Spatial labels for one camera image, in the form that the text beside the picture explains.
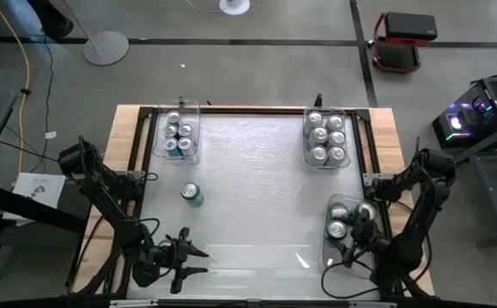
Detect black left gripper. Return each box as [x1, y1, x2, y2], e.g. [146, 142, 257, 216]
[147, 228, 210, 295]

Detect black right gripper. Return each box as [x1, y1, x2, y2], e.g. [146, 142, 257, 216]
[337, 211, 386, 263]

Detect green Sprite can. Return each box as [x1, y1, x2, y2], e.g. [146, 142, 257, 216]
[328, 201, 351, 223]
[346, 200, 378, 222]
[180, 181, 205, 209]
[326, 219, 349, 241]

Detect white Spindrift can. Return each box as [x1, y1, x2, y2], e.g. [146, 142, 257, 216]
[328, 130, 348, 149]
[326, 114, 346, 133]
[305, 110, 325, 129]
[307, 145, 328, 166]
[308, 127, 329, 146]
[327, 145, 350, 167]

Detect clear plastic bin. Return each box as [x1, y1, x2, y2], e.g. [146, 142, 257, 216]
[299, 106, 352, 169]
[151, 98, 202, 166]
[321, 192, 388, 281]

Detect white printed paper sheet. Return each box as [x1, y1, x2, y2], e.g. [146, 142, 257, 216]
[2, 171, 68, 227]

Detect red and black stool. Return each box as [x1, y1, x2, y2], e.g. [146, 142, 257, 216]
[370, 11, 440, 74]

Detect grey round stand base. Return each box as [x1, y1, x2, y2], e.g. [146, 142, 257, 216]
[62, 0, 130, 67]

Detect white round stand base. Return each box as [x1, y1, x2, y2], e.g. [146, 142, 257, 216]
[219, 0, 251, 16]

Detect dark bulky floor object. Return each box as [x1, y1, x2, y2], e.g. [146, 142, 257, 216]
[27, 0, 74, 39]

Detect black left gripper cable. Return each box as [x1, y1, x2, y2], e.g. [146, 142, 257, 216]
[123, 170, 176, 279]

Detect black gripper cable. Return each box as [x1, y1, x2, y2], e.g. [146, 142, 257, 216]
[320, 258, 382, 299]
[123, 170, 176, 279]

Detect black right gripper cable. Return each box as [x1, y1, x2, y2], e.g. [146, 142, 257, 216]
[320, 258, 382, 299]

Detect black workbench frame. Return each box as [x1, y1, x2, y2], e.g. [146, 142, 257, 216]
[0, 178, 89, 283]

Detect yellow floor cable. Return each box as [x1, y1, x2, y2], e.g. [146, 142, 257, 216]
[0, 0, 32, 176]

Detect white floor cable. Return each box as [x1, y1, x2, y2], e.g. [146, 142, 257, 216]
[186, 0, 223, 14]

